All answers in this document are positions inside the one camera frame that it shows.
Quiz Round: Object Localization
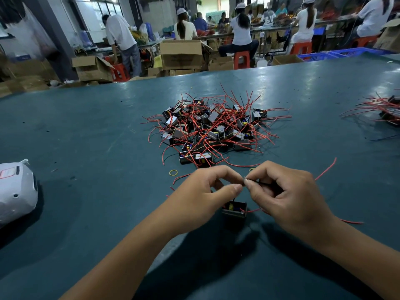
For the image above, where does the blue plastic crate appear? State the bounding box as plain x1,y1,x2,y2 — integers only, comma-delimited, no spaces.
298,53,338,63
328,47,395,58

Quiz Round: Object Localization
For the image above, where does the white plastic shell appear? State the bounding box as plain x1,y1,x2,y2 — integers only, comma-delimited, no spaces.
0,159,38,225

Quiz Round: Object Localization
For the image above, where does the person's left forearm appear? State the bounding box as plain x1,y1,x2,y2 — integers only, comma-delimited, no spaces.
59,220,190,300

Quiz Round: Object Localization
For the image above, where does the person's right hand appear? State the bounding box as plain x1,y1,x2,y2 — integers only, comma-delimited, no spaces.
244,160,338,248

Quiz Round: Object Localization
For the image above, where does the central pile of wired modules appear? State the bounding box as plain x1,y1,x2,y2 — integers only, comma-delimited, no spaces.
144,87,291,169

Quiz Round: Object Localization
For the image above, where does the open cardboard box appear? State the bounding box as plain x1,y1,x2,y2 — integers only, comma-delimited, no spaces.
72,55,116,82

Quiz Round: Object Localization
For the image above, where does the person's left hand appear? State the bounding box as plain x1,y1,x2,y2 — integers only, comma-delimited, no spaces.
159,165,246,235

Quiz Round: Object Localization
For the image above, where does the red plastic stool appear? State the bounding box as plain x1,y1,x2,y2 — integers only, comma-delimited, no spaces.
355,37,379,48
111,63,128,82
289,42,312,55
234,52,251,70

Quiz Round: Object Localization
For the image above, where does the shallow cardboard box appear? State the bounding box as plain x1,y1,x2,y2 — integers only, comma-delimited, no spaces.
272,55,304,65

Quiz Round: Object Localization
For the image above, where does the low cardboard box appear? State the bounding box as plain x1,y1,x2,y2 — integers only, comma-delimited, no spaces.
208,56,235,73

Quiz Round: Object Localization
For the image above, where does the tilted cardboard box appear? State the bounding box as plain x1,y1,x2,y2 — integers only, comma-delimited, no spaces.
375,20,400,54

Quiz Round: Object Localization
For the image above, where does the large closed cardboard box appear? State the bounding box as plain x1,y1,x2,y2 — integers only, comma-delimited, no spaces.
160,40,204,70

